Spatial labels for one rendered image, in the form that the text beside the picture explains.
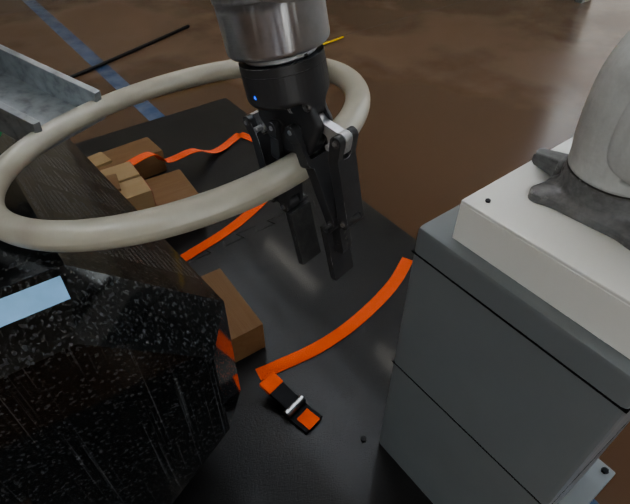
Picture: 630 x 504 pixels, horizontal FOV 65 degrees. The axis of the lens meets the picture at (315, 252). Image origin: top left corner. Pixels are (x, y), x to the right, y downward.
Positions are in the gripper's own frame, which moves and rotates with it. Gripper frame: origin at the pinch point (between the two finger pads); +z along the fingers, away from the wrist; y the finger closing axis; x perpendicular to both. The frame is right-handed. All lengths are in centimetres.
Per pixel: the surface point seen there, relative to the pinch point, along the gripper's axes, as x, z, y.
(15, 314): 26.8, 10.6, 39.1
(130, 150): -53, 52, 187
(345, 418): -24, 93, 36
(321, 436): -16, 93, 37
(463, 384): -25, 49, -2
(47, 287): 21.3, 9.5, 39.1
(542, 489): -21, 61, -20
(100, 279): 14.2, 13.2, 39.3
